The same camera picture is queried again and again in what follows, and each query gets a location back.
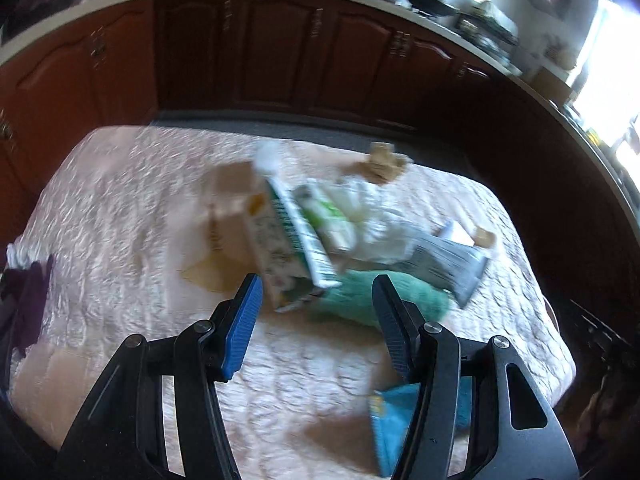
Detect green white milk carton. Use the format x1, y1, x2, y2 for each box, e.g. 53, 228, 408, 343
244, 178, 341, 312

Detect wooden lower kitchen cabinets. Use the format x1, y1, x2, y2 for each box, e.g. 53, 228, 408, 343
1, 0, 639, 268

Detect green cloth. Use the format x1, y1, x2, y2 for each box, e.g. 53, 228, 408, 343
309, 269, 452, 328

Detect grey white foil packet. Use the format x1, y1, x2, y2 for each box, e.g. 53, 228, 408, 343
392, 234, 490, 309

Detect light blue snack packet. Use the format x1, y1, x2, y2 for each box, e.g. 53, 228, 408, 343
368, 377, 472, 477

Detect crumpled white plastic bag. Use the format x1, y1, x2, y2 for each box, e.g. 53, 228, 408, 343
320, 176, 421, 264

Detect pink lace tablecloth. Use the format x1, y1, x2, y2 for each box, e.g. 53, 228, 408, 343
8, 126, 576, 479

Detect crumpled beige paper ball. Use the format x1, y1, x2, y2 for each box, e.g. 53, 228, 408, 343
357, 142, 413, 184

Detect cardboard box on counter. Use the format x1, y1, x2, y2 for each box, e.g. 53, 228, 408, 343
529, 66, 572, 107

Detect dish rack with dishes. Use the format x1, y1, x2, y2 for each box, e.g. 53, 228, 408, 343
454, 0, 520, 60

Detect black wok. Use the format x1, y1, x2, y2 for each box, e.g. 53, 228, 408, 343
408, 0, 459, 16

